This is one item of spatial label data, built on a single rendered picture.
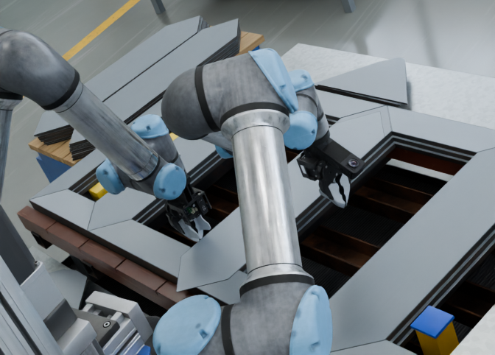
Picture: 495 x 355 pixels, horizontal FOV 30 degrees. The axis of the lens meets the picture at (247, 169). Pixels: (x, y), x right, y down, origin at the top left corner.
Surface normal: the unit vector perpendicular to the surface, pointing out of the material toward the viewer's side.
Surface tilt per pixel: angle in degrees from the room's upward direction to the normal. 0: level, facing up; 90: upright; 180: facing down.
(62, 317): 90
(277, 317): 29
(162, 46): 0
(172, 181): 90
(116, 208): 0
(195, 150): 0
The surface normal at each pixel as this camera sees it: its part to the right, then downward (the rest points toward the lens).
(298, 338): -0.18, 0.14
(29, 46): 0.31, -0.50
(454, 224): -0.33, -0.78
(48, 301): 0.77, 0.11
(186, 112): -0.42, 0.40
